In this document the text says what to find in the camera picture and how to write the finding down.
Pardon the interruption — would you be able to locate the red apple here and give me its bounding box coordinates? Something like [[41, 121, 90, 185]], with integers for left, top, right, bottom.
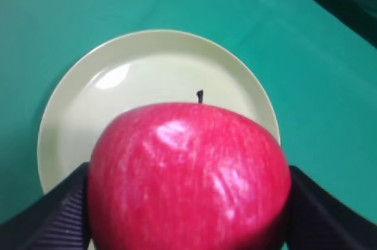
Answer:
[[87, 101, 292, 249]]

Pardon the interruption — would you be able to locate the pale yellow plate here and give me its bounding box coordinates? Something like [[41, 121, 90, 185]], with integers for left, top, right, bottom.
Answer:
[[37, 29, 280, 192]]

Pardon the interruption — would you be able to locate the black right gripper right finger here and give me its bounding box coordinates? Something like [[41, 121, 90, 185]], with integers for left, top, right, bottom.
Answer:
[[286, 166, 376, 250]]

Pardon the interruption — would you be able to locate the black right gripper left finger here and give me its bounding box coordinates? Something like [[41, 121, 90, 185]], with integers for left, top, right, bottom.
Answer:
[[1, 162, 91, 249]]

